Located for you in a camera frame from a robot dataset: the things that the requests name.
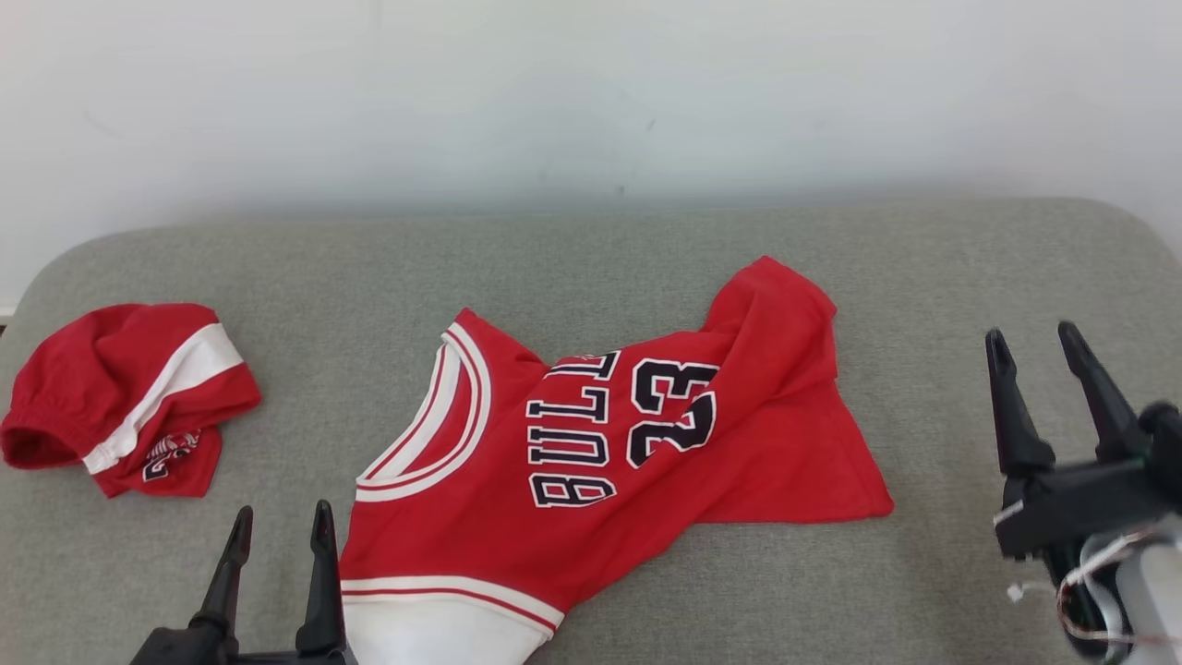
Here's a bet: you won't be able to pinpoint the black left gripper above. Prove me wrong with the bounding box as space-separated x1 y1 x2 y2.
129 500 359 665

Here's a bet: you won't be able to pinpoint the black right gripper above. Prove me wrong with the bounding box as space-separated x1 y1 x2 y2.
984 320 1182 661

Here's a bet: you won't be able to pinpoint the red Bulls 23 jersey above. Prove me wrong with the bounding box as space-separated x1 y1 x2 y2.
339 256 895 665

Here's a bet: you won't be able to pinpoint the red white-striped shorts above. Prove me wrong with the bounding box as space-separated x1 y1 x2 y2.
0 303 263 500

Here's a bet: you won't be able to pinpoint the grey fabric sofa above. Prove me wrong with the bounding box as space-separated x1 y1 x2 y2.
0 197 1182 665

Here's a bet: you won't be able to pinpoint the white red right wire bundle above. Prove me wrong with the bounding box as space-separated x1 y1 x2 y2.
1007 525 1178 647

